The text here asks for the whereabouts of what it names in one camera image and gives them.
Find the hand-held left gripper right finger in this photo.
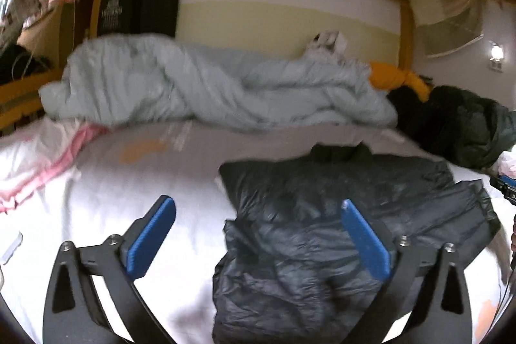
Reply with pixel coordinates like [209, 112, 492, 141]
[341, 200, 472, 344]

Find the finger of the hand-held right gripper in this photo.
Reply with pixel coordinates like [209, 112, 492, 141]
[490, 175, 516, 192]

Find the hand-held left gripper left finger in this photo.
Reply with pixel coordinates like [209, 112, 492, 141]
[42, 196, 176, 344]

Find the black down coat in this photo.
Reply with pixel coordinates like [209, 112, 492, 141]
[212, 143, 502, 344]

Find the dark green jacket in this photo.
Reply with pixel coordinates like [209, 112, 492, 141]
[419, 85, 516, 169]

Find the white bed sheet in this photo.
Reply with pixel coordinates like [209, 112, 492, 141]
[0, 118, 516, 344]

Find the black fleece garment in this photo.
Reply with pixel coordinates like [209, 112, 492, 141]
[387, 86, 428, 135]

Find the pink and white blanket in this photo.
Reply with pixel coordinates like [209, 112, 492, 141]
[0, 118, 109, 213]

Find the orange pillow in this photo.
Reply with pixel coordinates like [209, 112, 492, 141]
[369, 62, 430, 101]

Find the light blue duvet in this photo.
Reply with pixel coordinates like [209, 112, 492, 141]
[39, 34, 399, 131]

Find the crumpled white cloth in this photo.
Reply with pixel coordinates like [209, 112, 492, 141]
[302, 30, 372, 74]

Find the dark bag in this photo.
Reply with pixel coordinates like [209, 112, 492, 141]
[0, 44, 53, 84]

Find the wall lamp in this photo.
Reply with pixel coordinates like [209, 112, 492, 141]
[487, 41, 504, 73]

